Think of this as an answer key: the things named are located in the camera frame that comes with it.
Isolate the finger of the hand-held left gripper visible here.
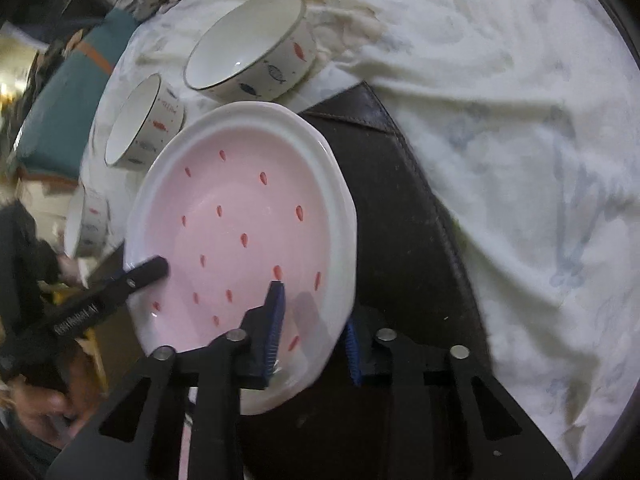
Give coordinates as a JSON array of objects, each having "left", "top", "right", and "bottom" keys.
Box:
[{"left": 97, "top": 256, "right": 171, "bottom": 306}]

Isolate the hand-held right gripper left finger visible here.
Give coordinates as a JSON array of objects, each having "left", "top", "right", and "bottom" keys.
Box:
[{"left": 45, "top": 281, "right": 287, "bottom": 480}]

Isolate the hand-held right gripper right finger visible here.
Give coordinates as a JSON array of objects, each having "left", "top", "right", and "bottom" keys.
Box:
[{"left": 344, "top": 306, "right": 573, "bottom": 480}]

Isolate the pink plate with red marks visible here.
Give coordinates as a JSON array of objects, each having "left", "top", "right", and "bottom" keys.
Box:
[{"left": 122, "top": 101, "right": 358, "bottom": 416}]

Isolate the person's left hand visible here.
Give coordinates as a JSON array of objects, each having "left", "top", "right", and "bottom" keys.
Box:
[{"left": 0, "top": 355, "right": 103, "bottom": 443}]

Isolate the black bag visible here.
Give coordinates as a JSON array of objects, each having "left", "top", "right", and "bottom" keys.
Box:
[{"left": 0, "top": 199, "right": 63, "bottom": 311}]

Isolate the brown leather mat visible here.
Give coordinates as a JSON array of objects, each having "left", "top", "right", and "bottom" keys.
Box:
[{"left": 85, "top": 81, "right": 493, "bottom": 480}]

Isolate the teal mattress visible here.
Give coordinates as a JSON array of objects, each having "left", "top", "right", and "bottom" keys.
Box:
[{"left": 17, "top": 7, "right": 138, "bottom": 181}]

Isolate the white floral bedsheet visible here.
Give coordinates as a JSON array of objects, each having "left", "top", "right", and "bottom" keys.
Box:
[{"left": 80, "top": 0, "right": 636, "bottom": 476}]

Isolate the orange strap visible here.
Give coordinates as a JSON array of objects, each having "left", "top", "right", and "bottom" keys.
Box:
[{"left": 75, "top": 40, "right": 116, "bottom": 76}]

